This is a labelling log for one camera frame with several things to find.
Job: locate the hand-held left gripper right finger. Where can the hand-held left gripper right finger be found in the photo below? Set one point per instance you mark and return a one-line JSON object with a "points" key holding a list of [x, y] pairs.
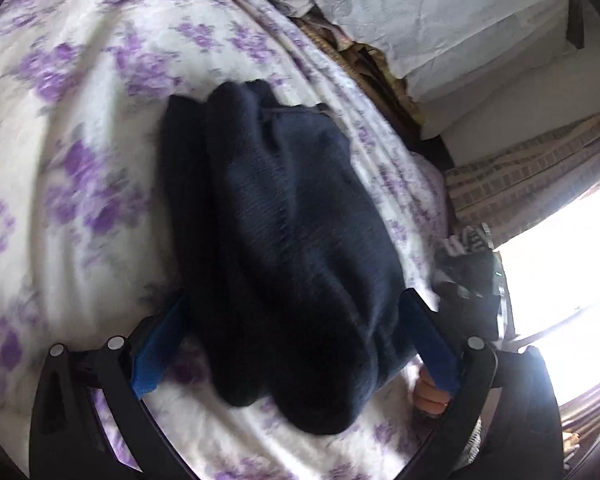
{"points": [[430, 345]]}

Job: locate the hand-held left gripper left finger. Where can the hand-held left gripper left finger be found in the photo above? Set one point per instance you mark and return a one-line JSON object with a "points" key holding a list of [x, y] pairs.
{"points": [[155, 350]]}

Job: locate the navy knit sweater yellow trim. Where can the navy knit sweater yellow trim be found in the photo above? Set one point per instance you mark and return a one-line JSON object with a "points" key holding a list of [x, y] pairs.
{"points": [[290, 240]]}

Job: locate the person's right hand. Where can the person's right hand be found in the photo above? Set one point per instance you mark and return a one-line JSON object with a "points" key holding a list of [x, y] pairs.
{"points": [[430, 395]]}

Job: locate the beige striped curtain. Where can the beige striped curtain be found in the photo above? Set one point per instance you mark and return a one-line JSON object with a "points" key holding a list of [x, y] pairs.
{"points": [[530, 180]]}

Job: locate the purple floral bedsheet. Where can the purple floral bedsheet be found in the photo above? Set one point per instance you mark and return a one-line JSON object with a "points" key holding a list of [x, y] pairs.
{"points": [[90, 185]]}

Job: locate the white pillow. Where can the white pillow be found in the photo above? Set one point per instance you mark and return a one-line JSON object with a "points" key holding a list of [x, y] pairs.
{"points": [[430, 15]]}

